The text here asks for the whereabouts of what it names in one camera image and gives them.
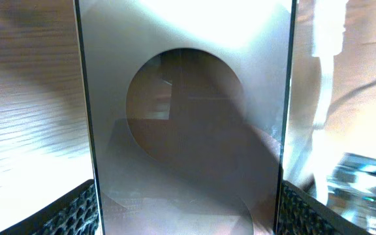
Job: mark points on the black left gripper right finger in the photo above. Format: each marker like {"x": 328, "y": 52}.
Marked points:
{"x": 301, "y": 214}

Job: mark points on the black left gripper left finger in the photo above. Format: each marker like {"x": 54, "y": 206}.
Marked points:
{"x": 75, "y": 213}

